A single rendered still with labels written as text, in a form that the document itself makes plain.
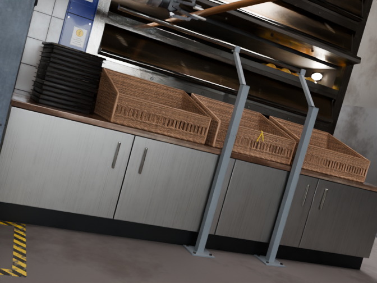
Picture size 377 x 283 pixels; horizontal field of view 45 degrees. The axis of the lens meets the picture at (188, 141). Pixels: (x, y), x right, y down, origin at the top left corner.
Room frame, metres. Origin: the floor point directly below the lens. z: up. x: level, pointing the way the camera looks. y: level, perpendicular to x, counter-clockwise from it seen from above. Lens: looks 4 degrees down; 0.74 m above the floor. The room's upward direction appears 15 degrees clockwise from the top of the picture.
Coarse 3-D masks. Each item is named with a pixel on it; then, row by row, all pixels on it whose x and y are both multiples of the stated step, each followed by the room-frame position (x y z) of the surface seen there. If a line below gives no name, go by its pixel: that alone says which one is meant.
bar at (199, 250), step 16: (144, 16) 2.43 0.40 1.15; (192, 32) 2.55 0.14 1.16; (240, 48) 2.67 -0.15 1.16; (240, 64) 2.59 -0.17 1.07; (288, 64) 2.82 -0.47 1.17; (240, 80) 2.52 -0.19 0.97; (304, 80) 2.82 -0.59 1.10; (240, 96) 2.45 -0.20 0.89; (240, 112) 2.46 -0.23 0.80; (304, 128) 2.67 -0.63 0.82; (224, 144) 2.48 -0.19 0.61; (304, 144) 2.65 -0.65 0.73; (224, 160) 2.46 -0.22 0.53; (288, 192) 2.65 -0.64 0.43; (208, 208) 2.46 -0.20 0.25; (288, 208) 2.66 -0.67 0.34; (208, 224) 2.46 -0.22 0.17; (272, 240) 2.67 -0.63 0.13; (208, 256) 2.43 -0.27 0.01; (256, 256) 2.68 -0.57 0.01; (272, 256) 2.65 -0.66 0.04
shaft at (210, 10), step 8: (240, 0) 1.81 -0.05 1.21; (248, 0) 1.73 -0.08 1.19; (256, 0) 1.67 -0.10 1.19; (264, 0) 1.63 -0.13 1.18; (272, 0) 1.59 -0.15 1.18; (208, 8) 2.09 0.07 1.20; (216, 8) 2.00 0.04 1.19; (224, 8) 1.92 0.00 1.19; (232, 8) 1.87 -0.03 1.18; (184, 16) 2.35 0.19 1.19; (200, 16) 2.18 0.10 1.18; (152, 24) 2.88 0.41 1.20
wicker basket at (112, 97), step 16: (112, 80) 2.49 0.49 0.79; (128, 80) 2.77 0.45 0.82; (144, 80) 2.82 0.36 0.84; (112, 96) 2.37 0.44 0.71; (128, 96) 2.31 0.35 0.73; (144, 96) 2.80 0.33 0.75; (160, 96) 2.85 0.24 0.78; (176, 96) 2.91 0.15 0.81; (96, 112) 2.58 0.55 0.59; (112, 112) 2.29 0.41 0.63; (128, 112) 2.74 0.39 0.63; (144, 112) 2.36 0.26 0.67; (160, 112) 2.40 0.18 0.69; (176, 112) 2.43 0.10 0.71; (192, 112) 2.75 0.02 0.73; (144, 128) 2.37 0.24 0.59; (160, 128) 2.40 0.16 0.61; (176, 128) 2.44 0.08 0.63; (192, 128) 2.49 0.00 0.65; (208, 128) 2.52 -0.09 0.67
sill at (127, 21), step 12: (108, 12) 2.73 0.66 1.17; (132, 24) 2.79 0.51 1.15; (144, 24) 2.82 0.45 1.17; (168, 36) 2.89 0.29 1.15; (180, 36) 2.92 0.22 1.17; (204, 48) 2.99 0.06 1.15; (216, 48) 3.02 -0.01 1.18; (240, 60) 3.10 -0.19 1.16; (276, 72) 3.22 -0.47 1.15; (312, 84) 3.36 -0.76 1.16
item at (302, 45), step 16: (208, 16) 3.01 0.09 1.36; (224, 16) 2.95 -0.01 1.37; (240, 16) 2.90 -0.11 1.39; (256, 32) 3.12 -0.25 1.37; (272, 32) 3.05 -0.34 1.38; (288, 32) 3.06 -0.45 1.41; (304, 48) 3.25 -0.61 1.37; (320, 48) 3.17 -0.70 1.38; (336, 64) 3.45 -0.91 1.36; (352, 64) 3.37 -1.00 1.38
